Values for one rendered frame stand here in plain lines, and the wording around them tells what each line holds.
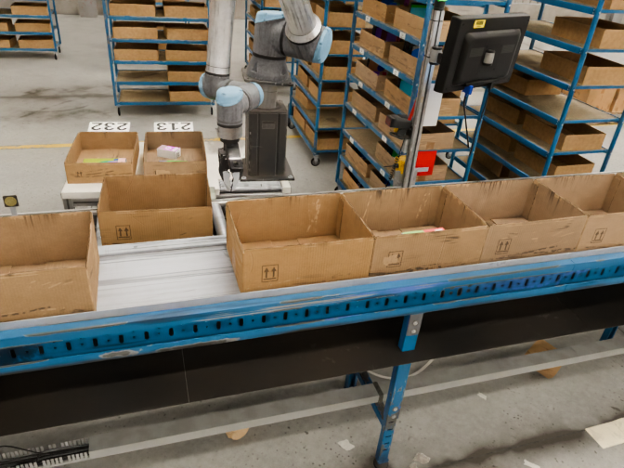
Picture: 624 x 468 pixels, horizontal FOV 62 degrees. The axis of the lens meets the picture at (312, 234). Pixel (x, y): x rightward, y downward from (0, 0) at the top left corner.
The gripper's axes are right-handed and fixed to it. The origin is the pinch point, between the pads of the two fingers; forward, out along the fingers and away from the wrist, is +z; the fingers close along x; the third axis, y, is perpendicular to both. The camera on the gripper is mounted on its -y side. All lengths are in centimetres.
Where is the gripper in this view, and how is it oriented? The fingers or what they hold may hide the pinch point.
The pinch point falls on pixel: (230, 188)
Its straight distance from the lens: 199.4
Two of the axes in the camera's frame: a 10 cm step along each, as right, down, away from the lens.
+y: -3.1, -5.1, 8.0
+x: -9.5, 1.0, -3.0
